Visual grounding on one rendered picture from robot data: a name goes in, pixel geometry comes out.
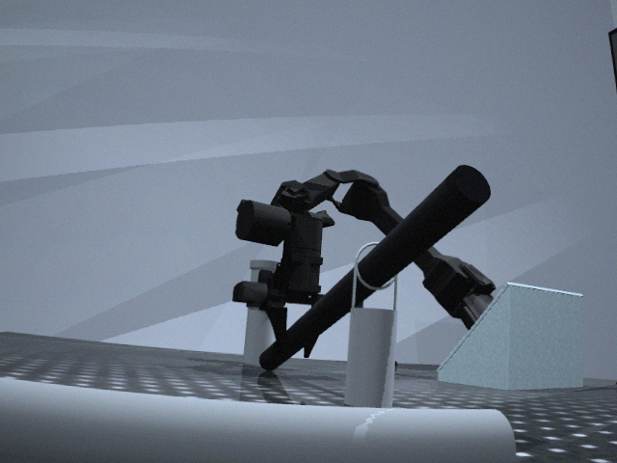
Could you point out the white horizontal tube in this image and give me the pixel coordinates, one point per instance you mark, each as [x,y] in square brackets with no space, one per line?
[51,423]

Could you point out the black cylindrical rod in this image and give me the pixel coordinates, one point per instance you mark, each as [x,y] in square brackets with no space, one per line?
[456,198]

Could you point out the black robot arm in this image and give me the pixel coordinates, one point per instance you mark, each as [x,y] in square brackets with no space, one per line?
[462,290]

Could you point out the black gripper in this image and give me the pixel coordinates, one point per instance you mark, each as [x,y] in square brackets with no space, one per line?
[300,275]

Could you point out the light grey post with cap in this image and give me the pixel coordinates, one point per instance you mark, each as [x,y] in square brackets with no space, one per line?
[259,331]

